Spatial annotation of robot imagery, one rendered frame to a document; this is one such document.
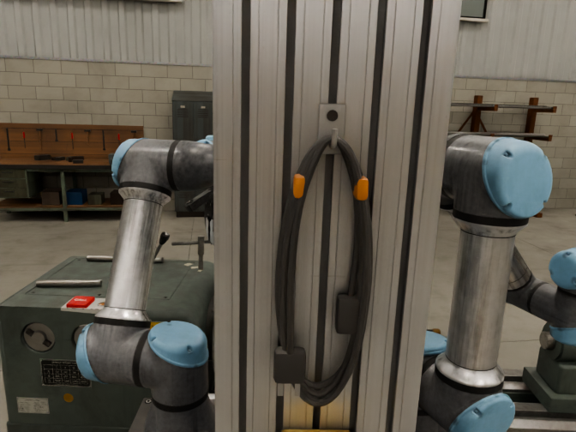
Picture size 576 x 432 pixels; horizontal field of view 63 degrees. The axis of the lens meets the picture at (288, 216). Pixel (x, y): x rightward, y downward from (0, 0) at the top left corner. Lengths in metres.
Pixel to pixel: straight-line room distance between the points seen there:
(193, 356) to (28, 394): 0.83
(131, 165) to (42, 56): 7.46
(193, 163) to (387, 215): 0.61
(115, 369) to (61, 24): 7.71
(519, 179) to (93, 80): 7.79
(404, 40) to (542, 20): 9.63
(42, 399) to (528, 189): 1.45
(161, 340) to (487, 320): 0.60
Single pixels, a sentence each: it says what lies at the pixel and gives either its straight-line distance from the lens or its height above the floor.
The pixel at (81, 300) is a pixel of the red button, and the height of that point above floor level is 1.27.
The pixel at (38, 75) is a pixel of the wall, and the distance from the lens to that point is 8.48.
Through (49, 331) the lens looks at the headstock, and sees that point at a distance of 1.59.
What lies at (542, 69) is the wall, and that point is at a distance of 10.15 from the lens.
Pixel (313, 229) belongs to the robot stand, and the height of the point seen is 1.72.
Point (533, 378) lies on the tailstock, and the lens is 1.99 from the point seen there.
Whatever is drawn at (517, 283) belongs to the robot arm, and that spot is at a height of 1.50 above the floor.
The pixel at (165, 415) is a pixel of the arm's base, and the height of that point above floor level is 1.24.
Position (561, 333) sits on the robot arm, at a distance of 1.09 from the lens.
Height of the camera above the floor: 1.85
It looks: 13 degrees down
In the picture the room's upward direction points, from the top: 2 degrees clockwise
